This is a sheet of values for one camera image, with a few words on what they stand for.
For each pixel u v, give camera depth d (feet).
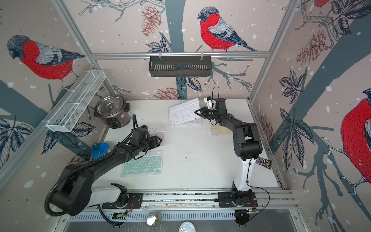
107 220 2.24
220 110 2.61
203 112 2.81
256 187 2.07
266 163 2.79
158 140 2.72
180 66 3.50
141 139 2.32
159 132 3.30
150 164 2.82
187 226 2.04
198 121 3.40
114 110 3.53
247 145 1.75
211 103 2.96
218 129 3.31
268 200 2.29
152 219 1.98
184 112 3.28
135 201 2.40
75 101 2.55
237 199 2.16
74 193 1.36
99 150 2.73
